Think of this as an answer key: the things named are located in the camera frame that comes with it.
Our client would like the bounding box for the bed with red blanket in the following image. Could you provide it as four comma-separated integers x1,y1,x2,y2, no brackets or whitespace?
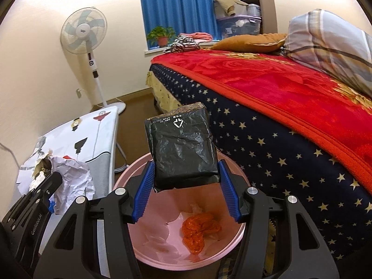
149,63,372,263

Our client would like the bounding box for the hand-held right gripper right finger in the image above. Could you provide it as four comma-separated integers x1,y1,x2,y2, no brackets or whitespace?
217,160,340,279

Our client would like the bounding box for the clear storage box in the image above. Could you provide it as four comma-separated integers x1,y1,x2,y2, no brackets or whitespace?
216,14,262,40

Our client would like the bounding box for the brown patterned wrapper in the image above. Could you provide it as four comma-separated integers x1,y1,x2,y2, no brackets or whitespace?
35,157,53,182

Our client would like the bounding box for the red floral blanket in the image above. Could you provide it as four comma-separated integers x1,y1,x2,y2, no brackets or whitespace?
150,49,372,192

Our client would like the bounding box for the green potted plant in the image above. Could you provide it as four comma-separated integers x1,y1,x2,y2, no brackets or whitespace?
147,26,176,48

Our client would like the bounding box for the brown pillow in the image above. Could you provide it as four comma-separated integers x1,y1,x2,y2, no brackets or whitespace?
210,32,288,53

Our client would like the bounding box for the white metal table leg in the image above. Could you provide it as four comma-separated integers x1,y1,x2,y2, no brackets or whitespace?
115,138,130,175

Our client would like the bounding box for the orange plastic net bag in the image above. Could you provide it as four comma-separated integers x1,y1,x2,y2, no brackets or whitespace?
182,212,222,255

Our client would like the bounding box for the pink folded cloth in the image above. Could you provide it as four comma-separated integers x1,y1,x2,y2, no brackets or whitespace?
179,31,213,43

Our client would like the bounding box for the blue curtain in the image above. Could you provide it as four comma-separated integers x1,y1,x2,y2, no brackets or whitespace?
138,0,234,48

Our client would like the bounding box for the grey wall cable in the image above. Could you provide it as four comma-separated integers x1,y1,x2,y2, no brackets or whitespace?
0,142,21,155

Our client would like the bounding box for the yellow bed skirt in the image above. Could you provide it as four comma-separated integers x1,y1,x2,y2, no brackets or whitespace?
145,71,182,115

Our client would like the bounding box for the white standing fan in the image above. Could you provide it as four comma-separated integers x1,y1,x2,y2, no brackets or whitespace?
60,7,127,114

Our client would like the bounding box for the plaid pillow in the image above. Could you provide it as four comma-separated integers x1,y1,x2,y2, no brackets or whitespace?
283,9,372,93

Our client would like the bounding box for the black plastic packet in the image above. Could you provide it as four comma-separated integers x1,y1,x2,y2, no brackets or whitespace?
144,102,222,194

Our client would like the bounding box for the white printed tablecloth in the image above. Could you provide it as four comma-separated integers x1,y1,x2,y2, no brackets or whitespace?
16,106,120,279

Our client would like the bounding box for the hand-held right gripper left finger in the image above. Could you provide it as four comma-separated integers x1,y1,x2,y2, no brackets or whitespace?
33,160,156,279

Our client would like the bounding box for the pink plastic bin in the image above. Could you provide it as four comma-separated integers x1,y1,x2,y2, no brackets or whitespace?
112,153,250,271

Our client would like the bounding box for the brown bookshelf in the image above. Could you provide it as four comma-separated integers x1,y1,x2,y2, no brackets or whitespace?
232,0,276,35

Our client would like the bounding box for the striped clothing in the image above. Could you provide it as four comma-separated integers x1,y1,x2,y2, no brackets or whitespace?
164,34,202,53

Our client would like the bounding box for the beige jacket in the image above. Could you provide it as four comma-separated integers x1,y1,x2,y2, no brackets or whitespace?
213,0,249,16

